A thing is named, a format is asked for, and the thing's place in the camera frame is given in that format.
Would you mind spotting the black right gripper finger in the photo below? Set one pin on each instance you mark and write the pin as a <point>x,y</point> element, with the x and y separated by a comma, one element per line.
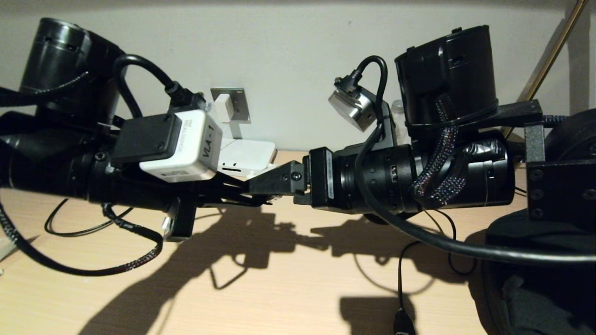
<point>284,179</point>
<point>302,199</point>

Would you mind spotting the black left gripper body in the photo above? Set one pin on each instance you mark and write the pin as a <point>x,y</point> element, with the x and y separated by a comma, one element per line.
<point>139,190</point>

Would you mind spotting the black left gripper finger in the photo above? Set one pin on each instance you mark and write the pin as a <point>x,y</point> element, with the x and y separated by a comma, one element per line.
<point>242,201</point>
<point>237,187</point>

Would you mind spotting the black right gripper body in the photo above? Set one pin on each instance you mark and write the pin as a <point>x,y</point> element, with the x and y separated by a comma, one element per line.
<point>372,181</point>

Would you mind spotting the white power adapter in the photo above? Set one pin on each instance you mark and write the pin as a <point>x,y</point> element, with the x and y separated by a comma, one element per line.
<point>230,109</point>

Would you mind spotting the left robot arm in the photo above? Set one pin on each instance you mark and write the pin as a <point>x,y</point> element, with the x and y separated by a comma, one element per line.
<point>56,56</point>

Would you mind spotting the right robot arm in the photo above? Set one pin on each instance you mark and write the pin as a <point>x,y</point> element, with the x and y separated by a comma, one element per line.
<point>447,70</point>

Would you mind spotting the white router with antennas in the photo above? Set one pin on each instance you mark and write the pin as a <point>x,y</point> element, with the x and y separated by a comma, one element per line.
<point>247,156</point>

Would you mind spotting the clear plastic water bottle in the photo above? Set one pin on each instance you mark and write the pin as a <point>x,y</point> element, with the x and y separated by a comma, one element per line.
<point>398,109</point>

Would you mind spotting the black fabric backpack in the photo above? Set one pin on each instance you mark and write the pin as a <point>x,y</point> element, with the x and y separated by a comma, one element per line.
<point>535,307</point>

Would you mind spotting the brass desk lamp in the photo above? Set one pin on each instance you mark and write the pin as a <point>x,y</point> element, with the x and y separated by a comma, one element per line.
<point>558,42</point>

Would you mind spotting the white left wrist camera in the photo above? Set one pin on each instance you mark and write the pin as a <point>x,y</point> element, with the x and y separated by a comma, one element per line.
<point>186,144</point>

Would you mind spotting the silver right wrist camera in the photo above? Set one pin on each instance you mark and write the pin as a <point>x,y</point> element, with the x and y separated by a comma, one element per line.
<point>356,107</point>

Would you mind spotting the grey wall socket plate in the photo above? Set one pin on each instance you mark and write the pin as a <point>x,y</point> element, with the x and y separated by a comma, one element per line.
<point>244,107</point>

